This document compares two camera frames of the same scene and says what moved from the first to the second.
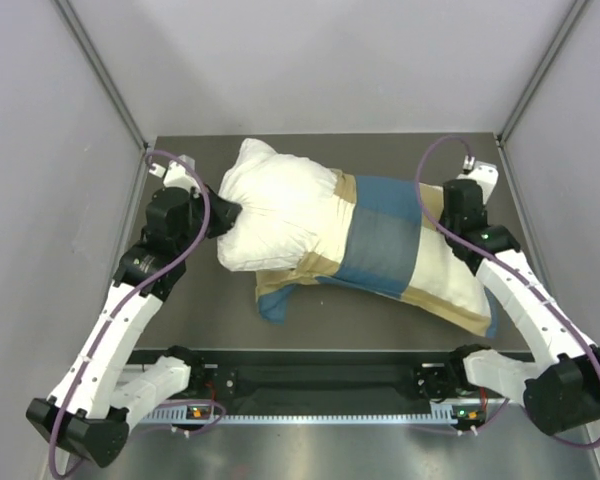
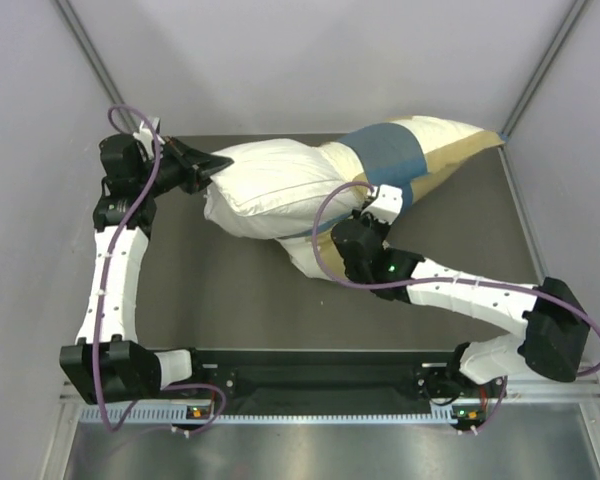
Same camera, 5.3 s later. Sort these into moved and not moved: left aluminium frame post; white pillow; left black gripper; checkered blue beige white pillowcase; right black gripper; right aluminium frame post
Moved: right black gripper; white pillow; checkered blue beige white pillowcase; left black gripper
Not moved: right aluminium frame post; left aluminium frame post
